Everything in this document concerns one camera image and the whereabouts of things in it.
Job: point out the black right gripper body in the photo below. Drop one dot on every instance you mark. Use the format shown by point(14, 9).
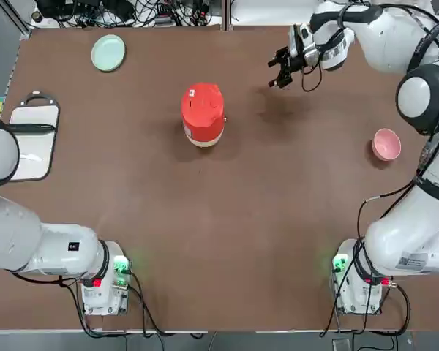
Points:
point(295, 63)

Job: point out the orange rice cooker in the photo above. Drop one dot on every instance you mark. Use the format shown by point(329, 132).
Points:
point(203, 106)

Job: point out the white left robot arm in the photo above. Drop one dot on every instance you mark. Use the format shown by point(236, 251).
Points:
point(58, 248)

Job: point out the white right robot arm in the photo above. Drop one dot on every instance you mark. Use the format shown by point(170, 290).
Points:
point(406, 237)

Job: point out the pink bowl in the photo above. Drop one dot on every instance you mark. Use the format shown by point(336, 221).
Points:
point(386, 144)

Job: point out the pale green plate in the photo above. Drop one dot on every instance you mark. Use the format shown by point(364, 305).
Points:
point(108, 53)

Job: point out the small dark roll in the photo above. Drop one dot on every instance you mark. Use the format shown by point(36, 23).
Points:
point(36, 15)

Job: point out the white tray with black rim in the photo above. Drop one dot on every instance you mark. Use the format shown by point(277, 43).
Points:
point(34, 150)

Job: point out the aluminium frame post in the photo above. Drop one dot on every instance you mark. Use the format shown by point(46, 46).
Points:
point(20, 18)
point(227, 14)

